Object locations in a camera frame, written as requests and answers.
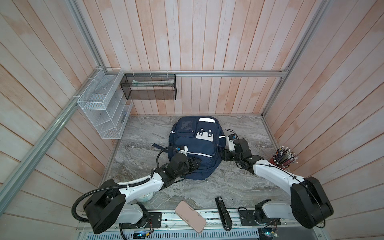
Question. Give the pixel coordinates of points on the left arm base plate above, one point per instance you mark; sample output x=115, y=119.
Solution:
x=150, y=220

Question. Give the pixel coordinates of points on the mint green alarm clock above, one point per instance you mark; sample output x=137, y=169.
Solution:
x=145, y=198

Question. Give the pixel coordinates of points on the pink pencil case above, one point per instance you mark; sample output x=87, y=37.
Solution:
x=191, y=217

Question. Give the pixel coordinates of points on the black mesh wall basket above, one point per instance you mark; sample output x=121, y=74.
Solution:
x=149, y=87

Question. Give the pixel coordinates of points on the navy blue backpack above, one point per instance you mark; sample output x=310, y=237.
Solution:
x=197, y=136

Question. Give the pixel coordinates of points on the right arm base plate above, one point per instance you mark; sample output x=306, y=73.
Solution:
x=256, y=218

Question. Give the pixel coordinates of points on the red pencil holder with pencils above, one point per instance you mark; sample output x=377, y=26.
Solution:
x=283, y=157

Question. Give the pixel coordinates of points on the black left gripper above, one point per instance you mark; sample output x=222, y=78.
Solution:
x=193, y=163

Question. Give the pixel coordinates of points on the black stapler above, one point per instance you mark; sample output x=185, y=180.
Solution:
x=224, y=214

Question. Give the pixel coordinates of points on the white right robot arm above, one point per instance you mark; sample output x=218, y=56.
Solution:
x=309, y=204

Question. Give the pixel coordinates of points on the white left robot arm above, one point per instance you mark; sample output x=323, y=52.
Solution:
x=111, y=203

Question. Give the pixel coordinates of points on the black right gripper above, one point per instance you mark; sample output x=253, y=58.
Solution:
x=225, y=154

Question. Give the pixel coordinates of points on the white wire mesh shelf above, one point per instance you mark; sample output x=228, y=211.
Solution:
x=104, y=103

